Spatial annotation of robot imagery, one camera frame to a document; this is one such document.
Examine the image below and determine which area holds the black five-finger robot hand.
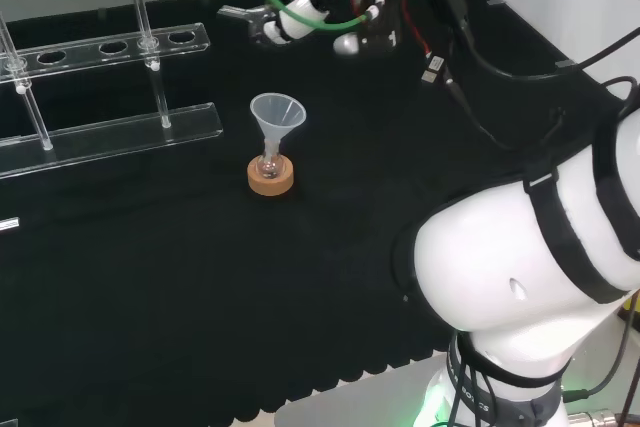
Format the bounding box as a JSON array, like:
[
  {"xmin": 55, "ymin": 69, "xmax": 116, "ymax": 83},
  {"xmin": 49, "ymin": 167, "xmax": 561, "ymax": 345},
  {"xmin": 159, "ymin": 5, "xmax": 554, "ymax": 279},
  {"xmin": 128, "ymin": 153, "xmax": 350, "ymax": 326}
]
[{"xmin": 247, "ymin": 0, "xmax": 406, "ymax": 56}]

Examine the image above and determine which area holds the translucent plastic funnel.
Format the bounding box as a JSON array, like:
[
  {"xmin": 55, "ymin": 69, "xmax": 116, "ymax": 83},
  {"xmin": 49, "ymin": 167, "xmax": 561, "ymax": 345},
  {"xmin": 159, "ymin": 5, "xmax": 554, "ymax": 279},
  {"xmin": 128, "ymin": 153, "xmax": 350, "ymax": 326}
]
[{"xmin": 249, "ymin": 92, "xmax": 307, "ymax": 158}]

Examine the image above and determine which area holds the small glass round-bottom flask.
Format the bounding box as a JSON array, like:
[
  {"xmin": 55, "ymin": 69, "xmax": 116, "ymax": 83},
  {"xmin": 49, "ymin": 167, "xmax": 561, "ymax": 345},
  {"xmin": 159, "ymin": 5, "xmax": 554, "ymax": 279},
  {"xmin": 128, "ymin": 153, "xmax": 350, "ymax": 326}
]
[{"xmin": 255, "ymin": 139, "xmax": 286, "ymax": 181}]

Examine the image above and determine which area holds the clear acrylic funnel stand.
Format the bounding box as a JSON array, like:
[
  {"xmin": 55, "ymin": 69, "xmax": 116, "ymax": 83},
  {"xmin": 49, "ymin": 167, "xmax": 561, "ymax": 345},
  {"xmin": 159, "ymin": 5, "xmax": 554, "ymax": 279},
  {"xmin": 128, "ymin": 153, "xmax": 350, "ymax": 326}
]
[{"xmin": 0, "ymin": 0, "xmax": 224, "ymax": 181}]

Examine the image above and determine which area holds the black bench cloth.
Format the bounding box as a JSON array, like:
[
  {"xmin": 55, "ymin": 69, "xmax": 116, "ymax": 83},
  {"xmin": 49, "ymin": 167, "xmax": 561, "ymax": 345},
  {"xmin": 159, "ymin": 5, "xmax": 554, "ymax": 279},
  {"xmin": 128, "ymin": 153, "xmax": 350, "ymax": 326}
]
[{"xmin": 0, "ymin": 0, "xmax": 629, "ymax": 427}]

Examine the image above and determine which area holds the thin red wire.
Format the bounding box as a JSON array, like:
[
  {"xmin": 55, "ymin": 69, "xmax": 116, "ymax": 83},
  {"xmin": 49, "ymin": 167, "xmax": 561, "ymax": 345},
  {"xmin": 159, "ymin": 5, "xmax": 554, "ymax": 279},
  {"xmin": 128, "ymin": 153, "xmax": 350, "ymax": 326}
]
[{"xmin": 398, "ymin": 0, "xmax": 434, "ymax": 59}]

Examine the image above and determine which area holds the black cable with plug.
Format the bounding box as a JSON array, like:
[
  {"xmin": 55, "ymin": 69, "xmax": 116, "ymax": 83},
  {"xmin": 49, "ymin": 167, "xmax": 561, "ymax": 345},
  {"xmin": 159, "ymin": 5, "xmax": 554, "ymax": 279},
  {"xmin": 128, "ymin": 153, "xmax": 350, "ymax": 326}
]
[{"xmin": 422, "ymin": 54, "xmax": 569, "ymax": 151}]

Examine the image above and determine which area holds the thick black cable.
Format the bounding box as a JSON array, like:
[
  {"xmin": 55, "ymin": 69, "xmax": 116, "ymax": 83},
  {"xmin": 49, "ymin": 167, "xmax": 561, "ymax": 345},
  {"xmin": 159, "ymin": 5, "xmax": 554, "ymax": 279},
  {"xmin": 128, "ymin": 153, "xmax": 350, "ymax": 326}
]
[{"xmin": 446, "ymin": 0, "xmax": 640, "ymax": 83}]

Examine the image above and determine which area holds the cork ring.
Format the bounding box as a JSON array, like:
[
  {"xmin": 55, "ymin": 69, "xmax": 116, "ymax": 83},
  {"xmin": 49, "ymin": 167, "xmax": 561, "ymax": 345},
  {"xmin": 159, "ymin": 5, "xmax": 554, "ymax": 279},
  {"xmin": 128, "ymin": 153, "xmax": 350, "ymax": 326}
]
[{"xmin": 246, "ymin": 156, "xmax": 296, "ymax": 196}]

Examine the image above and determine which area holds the grey metal base plate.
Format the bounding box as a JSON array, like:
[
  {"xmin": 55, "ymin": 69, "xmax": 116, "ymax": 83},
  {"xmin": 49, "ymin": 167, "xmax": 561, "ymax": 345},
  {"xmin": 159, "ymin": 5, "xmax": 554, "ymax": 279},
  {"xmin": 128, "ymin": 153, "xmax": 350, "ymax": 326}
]
[{"xmin": 273, "ymin": 356, "xmax": 454, "ymax": 427}]

